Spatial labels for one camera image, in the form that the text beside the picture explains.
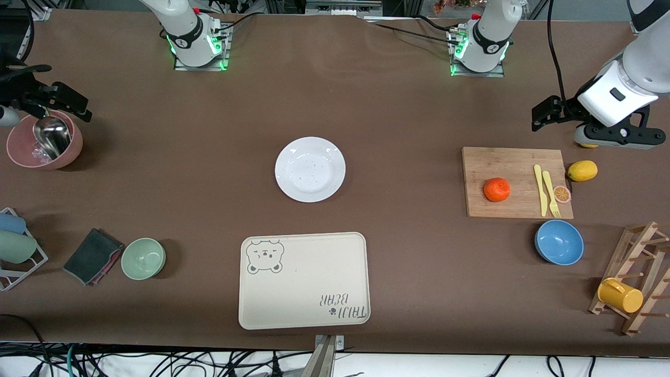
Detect orange fruit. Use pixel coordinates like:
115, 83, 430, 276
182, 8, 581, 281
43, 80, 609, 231
483, 178, 511, 203

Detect white round plate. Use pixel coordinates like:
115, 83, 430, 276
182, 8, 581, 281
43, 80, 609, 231
275, 137, 347, 203

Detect metal scoop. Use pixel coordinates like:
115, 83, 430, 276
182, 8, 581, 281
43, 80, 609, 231
32, 116, 72, 160

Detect pink bowl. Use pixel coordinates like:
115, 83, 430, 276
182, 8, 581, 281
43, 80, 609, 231
6, 109, 83, 170

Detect bamboo cutting board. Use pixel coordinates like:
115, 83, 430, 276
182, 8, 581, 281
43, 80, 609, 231
461, 147, 574, 219

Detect yellow plastic knife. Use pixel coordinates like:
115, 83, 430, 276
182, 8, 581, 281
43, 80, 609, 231
533, 164, 548, 217

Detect yellow plastic fork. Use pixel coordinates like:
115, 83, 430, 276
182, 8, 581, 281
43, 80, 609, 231
542, 171, 562, 219

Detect light blue cup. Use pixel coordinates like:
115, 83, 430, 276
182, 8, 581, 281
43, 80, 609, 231
0, 212, 27, 235

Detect blue bowl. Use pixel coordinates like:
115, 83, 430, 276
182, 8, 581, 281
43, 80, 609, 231
534, 219, 585, 266

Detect pale green cup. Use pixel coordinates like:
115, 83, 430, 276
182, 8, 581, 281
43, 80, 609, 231
0, 230, 38, 264

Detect dark grey folded cloth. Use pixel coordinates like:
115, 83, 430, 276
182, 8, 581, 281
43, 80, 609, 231
63, 228, 125, 286

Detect pale green bowl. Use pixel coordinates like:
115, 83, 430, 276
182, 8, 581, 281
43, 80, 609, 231
121, 238, 166, 281

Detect yellow mug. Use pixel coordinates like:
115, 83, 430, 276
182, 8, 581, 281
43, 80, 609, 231
597, 278, 644, 314

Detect wooden drying rack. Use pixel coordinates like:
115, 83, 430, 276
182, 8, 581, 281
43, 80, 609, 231
588, 221, 670, 337

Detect cream tray with bear print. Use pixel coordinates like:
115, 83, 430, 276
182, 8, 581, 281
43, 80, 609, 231
239, 232, 371, 330

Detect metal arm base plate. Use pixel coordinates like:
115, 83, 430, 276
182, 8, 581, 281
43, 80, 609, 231
449, 26, 506, 78
174, 24, 231, 71

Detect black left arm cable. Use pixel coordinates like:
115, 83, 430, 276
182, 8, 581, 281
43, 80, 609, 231
546, 0, 569, 103

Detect black cable on table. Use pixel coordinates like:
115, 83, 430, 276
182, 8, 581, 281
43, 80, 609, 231
364, 21, 457, 42

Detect white wire cup rack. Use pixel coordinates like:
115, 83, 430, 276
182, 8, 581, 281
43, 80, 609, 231
0, 207, 49, 292

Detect aluminium frame rail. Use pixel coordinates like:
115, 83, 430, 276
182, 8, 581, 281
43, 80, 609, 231
305, 0, 384, 17

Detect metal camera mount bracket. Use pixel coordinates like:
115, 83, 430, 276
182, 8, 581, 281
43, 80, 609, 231
306, 334, 345, 377

